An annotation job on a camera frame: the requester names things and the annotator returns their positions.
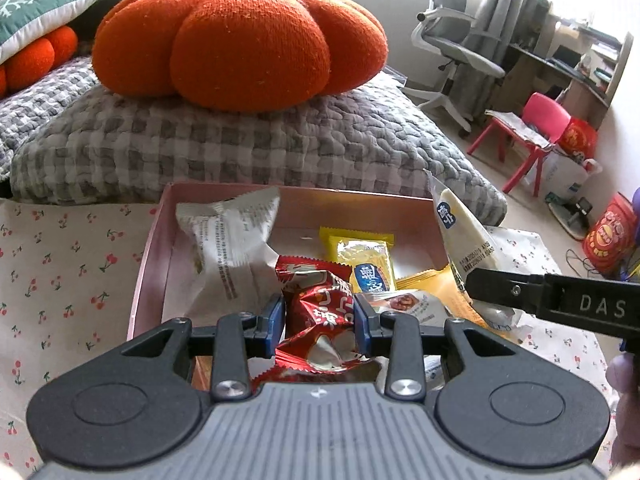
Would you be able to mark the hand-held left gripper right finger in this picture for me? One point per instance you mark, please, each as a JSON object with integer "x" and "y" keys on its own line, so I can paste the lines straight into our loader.
{"x": 362, "y": 327}

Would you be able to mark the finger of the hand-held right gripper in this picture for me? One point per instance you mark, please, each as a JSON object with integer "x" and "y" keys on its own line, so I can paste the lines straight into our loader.
{"x": 505, "y": 287}

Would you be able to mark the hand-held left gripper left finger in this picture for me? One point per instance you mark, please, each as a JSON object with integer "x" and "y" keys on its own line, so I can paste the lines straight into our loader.
{"x": 275, "y": 322}

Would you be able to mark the red snack packet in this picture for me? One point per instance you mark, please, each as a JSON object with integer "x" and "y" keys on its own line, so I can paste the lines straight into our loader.
{"x": 320, "y": 310}

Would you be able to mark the white and yellow snack packet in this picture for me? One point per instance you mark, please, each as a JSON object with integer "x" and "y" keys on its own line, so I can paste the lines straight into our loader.
{"x": 462, "y": 235}

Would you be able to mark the white snack packet black print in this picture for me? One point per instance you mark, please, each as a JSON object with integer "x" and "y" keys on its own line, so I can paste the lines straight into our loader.
{"x": 225, "y": 250}

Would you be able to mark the pink cardboard box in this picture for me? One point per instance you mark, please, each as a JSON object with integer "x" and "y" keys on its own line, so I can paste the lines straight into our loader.
{"x": 300, "y": 205}

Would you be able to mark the person's right hand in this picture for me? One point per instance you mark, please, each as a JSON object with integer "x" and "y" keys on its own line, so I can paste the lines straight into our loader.
{"x": 625, "y": 410}

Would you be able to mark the white snack packet nut picture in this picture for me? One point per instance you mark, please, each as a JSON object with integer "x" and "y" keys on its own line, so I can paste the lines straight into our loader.
{"x": 410, "y": 305}

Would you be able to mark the orange-yellow snack packet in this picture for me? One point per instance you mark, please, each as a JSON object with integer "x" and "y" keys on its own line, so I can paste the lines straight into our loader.
{"x": 440, "y": 285}

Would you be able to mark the large red snack bag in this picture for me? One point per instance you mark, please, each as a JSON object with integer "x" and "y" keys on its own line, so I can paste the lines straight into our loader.
{"x": 610, "y": 235}

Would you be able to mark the yellow snack packet blue label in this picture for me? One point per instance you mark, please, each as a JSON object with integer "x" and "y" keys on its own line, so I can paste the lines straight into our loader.
{"x": 360, "y": 255}

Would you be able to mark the dark floor device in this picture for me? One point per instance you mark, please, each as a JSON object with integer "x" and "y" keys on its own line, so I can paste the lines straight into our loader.
{"x": 572, "y": 215}

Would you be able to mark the white plastic bag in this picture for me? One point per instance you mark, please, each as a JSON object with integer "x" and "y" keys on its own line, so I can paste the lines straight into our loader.
{"x": 565, "y": 175}

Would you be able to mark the printed paper sheet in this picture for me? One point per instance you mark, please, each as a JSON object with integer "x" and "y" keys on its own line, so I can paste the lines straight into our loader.
{"x": 515, "y": 127}

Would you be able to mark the pink plastic child chair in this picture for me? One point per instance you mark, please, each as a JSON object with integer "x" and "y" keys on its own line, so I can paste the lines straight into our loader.
{"x": 545, "y": 115}

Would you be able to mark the grey checked folded quilt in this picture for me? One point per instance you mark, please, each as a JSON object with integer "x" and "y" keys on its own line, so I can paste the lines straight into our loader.
{"x": 250, "y": 145}

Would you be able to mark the cherry print cloth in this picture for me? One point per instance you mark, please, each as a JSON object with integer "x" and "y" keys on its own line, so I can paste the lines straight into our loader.
{"x": 75, "y": 270}

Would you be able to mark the wooden desk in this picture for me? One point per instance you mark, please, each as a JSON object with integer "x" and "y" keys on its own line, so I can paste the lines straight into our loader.
{"x": 545, "y": 67}

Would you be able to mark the grey office chair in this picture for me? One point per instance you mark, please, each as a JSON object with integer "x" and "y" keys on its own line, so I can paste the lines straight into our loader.
{"x": 465, "y": 55}

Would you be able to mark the clear plastic sheet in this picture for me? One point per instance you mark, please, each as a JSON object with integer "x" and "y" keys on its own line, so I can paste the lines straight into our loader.
{"x": 397, "y": 76}

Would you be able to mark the large orange pumpkin cushion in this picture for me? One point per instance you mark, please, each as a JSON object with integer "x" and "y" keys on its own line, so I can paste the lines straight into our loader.
{"x": 240, "y": 45}

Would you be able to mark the grey curtain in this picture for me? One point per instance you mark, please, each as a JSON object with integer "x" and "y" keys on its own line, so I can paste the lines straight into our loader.
{"x": 510, "y": 0}

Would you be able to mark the grey checked blanket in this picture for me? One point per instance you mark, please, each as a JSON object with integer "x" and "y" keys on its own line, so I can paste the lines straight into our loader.
{"x": 30, "y": 105}

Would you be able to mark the small orange pumpkin cushion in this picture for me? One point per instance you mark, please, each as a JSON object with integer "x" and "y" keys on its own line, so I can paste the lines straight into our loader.
{"x": 30, "y": 60}

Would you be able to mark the green patterned pillow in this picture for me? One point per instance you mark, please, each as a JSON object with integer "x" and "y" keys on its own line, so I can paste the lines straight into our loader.
{"x": 40, "y": 10}

